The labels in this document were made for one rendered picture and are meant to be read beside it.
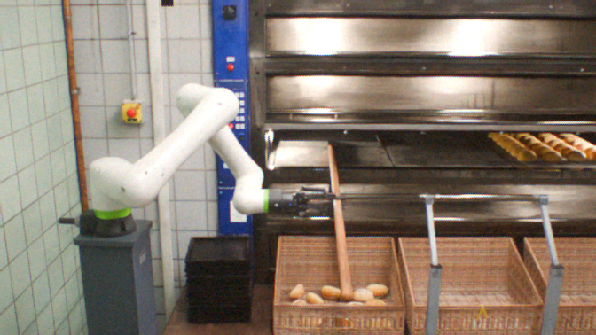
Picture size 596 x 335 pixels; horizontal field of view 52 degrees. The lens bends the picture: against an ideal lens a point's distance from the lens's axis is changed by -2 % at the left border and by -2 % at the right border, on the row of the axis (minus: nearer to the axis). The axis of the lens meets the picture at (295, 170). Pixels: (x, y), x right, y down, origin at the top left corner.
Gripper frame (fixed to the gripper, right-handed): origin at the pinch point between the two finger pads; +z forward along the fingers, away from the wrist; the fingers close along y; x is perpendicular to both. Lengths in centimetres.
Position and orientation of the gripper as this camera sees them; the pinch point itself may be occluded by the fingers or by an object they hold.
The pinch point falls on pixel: (336, 202)
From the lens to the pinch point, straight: 239.7
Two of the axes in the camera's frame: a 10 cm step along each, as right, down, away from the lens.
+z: 10.0, 0.1, -0.3
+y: -0.1, 9.6, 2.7
